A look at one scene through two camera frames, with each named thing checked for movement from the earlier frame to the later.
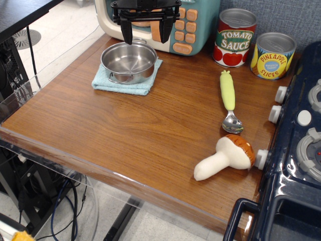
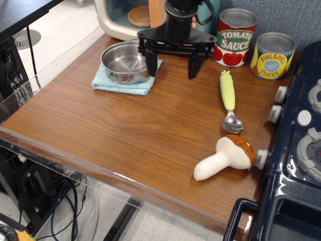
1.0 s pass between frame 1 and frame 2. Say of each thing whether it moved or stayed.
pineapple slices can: stayed
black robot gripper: moved
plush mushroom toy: stayed
